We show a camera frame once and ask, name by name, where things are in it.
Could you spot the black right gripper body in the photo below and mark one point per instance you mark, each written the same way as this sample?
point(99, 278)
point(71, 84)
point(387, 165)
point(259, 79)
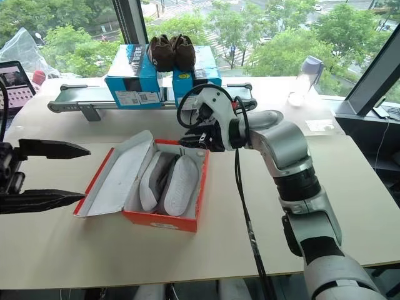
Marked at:
point(215, 140)

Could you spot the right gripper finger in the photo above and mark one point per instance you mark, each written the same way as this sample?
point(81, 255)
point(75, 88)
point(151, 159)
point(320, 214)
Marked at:
point(190, 143)
point(192, 132)

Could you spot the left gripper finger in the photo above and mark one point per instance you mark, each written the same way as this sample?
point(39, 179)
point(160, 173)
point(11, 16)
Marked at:
point(40, 200)
point(53, 150)

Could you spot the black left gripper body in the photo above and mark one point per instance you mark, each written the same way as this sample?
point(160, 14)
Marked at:
point(9, 170)

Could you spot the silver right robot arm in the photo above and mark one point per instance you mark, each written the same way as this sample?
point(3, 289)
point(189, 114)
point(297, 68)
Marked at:
point(281, 147)

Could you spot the blue shoebox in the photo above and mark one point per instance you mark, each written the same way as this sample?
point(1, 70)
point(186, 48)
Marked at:
point(200, 78)
point(131, 84)

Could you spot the orange shoebox with lid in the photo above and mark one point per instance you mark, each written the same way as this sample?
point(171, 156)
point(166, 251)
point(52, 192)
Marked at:
point(109, 187)

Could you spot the white sneaker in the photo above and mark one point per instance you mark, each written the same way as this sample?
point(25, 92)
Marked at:
point(150, 187)
point(181, 184)

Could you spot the grey conveyor belt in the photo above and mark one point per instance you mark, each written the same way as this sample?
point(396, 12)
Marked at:
point(84, 97)

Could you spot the red cap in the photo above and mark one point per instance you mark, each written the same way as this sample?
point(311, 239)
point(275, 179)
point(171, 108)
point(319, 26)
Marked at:
point(39, 78)

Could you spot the brown shoe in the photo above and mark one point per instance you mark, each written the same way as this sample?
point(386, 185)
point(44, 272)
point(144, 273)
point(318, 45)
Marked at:
point(161, 53)
point(184, 51)

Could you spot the clear bottle purple cap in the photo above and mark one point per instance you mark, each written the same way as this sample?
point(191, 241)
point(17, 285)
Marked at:
point(303, 84)

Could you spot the white paper label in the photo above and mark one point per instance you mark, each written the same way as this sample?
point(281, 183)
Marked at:
point(318, 126)

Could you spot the clear plastic bag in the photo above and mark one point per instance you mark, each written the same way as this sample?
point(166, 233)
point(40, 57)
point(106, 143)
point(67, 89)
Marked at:
point(22, 47)

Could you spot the black window pillar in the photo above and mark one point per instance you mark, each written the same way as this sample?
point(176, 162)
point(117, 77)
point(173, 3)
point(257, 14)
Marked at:
point(128, 18)

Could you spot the dark side desk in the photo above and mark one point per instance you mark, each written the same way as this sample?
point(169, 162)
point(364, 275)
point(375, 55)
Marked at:
point(365, 140)

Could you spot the black slanted window beam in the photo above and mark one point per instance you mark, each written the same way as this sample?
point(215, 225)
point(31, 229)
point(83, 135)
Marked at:
point(372, 81)

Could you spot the dark phone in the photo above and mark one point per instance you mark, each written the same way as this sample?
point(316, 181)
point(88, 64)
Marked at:
point(386, 112)

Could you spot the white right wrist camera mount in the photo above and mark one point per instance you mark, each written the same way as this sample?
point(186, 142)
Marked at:
point(218, 101)

